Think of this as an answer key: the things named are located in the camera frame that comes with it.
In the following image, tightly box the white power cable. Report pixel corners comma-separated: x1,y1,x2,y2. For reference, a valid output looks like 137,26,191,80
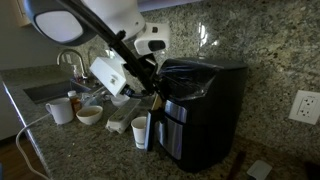
15,113,52,180

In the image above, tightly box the amber bottle with white cap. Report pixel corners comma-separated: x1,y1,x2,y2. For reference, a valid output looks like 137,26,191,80
67,90,83,114

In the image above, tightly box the wooden spoon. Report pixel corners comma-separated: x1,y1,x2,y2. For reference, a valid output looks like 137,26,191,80
151,93,165,111

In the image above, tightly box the bare white wall outlet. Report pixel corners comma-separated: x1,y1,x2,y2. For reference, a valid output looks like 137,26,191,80
288,90,320,126

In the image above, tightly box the dark kitchen sink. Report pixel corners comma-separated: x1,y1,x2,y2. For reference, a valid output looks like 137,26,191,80
23,79,93,104

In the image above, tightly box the curved metal faucet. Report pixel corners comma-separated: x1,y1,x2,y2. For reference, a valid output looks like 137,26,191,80
56,48,89,80

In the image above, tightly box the white cabinet with bar handles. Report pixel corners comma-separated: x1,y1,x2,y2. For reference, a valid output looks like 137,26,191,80
13,0,33,28

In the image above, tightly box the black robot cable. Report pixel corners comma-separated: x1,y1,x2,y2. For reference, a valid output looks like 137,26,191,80
56,0,158,98

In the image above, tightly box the cream bowl with brown contents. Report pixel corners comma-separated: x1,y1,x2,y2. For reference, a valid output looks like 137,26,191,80
76,105,104,126

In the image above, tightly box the white ceramic mug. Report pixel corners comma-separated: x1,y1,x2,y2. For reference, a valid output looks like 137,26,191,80
45,97,75,126

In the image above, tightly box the crumpled grey cloth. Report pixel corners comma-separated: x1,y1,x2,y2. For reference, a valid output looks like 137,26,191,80
80,92,111,108

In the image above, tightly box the clear soap dispenser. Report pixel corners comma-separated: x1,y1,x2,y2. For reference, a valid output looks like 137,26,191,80
71,64,83,83

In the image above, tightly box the egg carton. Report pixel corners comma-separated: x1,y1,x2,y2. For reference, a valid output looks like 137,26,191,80
105,97,142,135

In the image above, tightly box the white paper cup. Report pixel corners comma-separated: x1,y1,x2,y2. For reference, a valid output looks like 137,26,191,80
130,116,148,150

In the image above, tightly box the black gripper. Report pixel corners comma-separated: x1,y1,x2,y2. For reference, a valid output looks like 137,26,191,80
126,54,163,99

